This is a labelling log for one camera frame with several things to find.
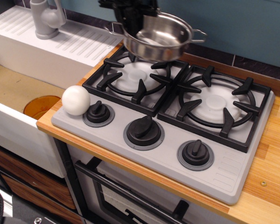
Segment black right burner grate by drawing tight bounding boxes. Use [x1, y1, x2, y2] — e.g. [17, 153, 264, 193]
[157, 65, 272, 153]

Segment black right stove knob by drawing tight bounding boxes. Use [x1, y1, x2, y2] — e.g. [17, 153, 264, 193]
[177, 140, 215, 171]

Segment black burner grate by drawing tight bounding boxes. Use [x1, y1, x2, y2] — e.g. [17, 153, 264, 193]
[157, 65, 272, 153]
[83, 47, 189, 117]

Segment oven door with black handle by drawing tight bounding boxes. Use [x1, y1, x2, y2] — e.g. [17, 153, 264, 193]
[74, 157, 200, 224]

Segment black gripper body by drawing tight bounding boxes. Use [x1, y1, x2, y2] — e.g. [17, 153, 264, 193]
[98, 0, 160, 38]

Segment black left burner grate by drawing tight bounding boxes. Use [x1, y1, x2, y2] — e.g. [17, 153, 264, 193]
[83, 47, 189, 117]

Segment black middle stove knob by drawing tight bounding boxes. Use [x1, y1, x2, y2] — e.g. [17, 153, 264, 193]
[123, 116, 165, 151]

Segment grey toy stove top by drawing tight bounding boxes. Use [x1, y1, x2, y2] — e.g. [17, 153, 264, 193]
[51, 85, 275, 204]

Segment black left stove knob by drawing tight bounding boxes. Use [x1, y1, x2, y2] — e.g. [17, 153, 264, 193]
[83, 100, 115, 128]

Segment grey toy faucet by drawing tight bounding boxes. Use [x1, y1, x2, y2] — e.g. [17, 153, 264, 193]
[30, 0, 66, 40]

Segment wooden drawer fronts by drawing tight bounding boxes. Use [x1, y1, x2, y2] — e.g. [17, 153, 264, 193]
[0, 146, 82, 224]

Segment white toy sink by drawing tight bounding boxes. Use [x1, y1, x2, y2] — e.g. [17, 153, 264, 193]
[0, 6, 121, 178]

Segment white left burner disc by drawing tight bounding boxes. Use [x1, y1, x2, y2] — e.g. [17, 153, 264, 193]
[108, 58, 167, 92]

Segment black stove knob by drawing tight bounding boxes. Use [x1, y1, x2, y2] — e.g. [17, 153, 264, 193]
[123, 116, 165, 151]
[83, 100, 115, 128]
[177, 140, 215, 171]

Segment stainless steel pot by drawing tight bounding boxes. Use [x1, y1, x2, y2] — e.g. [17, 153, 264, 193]
[105, 12, 207, 62]

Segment orange sink drain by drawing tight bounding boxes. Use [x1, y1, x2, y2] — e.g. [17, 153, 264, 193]
[23, 95, 61, 120]

